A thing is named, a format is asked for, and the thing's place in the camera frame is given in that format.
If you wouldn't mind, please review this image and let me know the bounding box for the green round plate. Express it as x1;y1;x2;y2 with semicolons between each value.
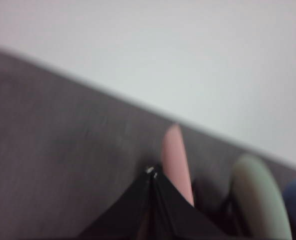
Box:
230;153;293;240

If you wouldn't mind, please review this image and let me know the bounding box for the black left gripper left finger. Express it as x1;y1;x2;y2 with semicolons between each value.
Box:
76;166;154;240

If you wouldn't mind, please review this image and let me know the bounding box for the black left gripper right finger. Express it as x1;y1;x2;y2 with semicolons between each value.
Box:
147;171;230;240

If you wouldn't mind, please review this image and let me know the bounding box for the pink round plate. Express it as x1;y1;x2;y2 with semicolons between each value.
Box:
161;123;195;208

